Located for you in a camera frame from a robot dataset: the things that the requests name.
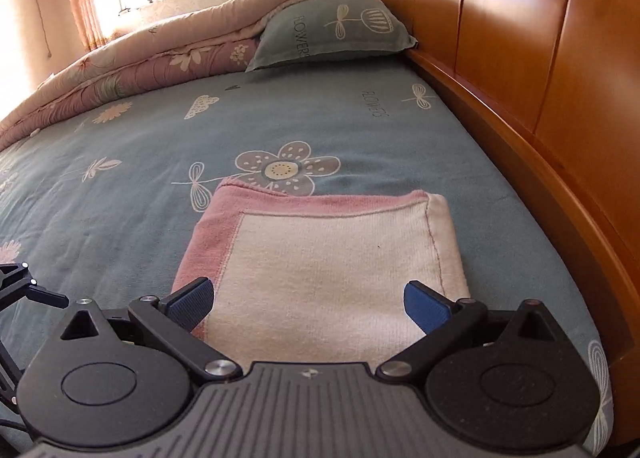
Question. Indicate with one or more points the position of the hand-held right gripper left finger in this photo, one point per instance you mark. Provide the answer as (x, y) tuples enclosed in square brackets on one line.
[(192, 303)]

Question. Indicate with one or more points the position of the blue-green floral pillow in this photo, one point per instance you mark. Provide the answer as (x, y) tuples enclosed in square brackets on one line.
[(330, 25)]

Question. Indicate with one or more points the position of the wooden bed headboard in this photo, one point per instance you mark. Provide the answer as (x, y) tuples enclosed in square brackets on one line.
[(525, 63)]

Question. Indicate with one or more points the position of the pink and white sweater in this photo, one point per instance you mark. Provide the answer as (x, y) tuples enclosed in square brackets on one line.
[(325, 263)]

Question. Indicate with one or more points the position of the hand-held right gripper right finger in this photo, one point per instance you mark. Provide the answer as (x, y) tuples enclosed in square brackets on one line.
[(425, 305)]

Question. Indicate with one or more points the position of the folded pink floral quilt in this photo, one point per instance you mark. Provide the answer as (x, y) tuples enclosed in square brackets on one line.
[(150, 53)]

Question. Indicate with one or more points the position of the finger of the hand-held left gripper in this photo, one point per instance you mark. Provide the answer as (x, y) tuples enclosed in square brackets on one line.
[(30, 288), (7, 373)]

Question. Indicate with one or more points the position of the blue floral bed sheet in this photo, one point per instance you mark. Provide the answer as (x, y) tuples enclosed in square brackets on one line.
[(150, 188)]

